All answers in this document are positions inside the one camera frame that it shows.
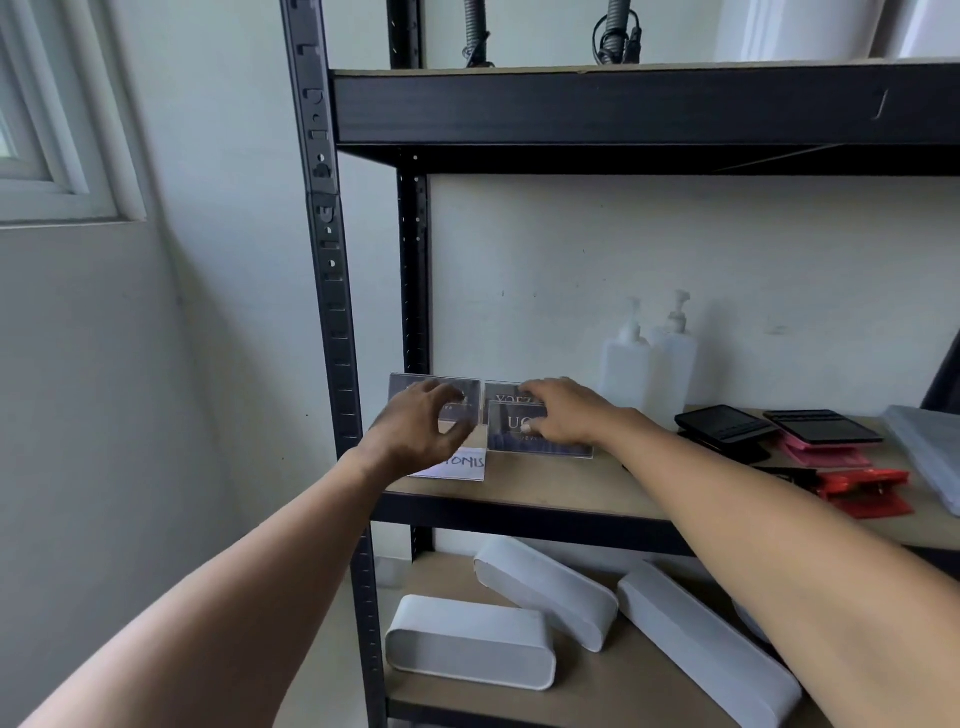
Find person's left hand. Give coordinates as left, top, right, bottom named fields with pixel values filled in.
left=357, top=378, right=474, bottom=480

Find person's right hand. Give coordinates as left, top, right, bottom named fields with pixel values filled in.
left=518, top=376, right=649, bottom=451

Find wide clear acrylic sign holder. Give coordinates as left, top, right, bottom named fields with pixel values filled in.
left=486, top=401, right=595, bottom=460

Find small clear acrylic sign holder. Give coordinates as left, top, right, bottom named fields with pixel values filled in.
left=388, top=373, right=483, bottom=431

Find person's left forearm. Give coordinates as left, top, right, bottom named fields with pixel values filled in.
left=13, top=448, right=410, bottom=728

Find person's right forearm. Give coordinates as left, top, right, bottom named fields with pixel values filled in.
left=600, top=408, right=960, bottom=728

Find white paper label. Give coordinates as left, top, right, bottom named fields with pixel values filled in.
left=408, top=446, right=488, bottom=483

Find clear plastic pump bottle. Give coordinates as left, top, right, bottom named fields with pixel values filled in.
left=600, top=297, right=652, bottom=413
left=646, top=290, right=699, bottom=430

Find white oblong container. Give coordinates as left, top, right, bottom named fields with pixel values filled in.
left=471, top=535, right=621, bottom=654
left=615, top=560, right=804, bottom=728
left=384, top=595, right=558, bottom=693

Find black flat case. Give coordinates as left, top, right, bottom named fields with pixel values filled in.
left=673, top=405, right=780, bottom=463
left=763, top=409, right=887, bottom=448

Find pink flat case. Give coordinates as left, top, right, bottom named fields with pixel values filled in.
left=775, top=435, right=873, bottom=471

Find black metal shelving rack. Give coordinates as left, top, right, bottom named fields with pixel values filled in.
left=281, top=0, right=960, bottom=728

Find red hole punch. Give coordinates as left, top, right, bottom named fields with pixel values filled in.
left=813, top=468, right=917, bottom=521

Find grey plastic packet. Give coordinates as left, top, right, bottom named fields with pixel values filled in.
left=880, top=405, right=960, bottom=519

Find grey coiled cable black plug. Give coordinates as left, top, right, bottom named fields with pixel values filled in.
left=591, top=0, right=645, bottom=68

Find white window frame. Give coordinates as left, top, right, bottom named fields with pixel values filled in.
left=0, top=0, right=148, bottom=228

